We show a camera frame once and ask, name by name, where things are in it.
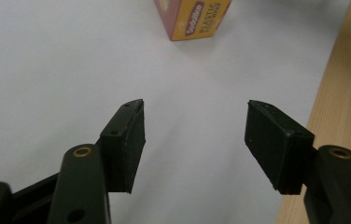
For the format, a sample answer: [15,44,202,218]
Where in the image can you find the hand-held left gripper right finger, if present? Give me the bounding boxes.
[244,99,351,224]

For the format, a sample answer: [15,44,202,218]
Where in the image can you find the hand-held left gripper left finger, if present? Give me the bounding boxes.
[46,98,147,224]

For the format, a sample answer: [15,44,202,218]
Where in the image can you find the yellow and red carton box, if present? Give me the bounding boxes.
[153,0,232,42]

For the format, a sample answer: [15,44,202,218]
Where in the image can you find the white table mat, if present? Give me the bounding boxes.
[0,0,351,224]

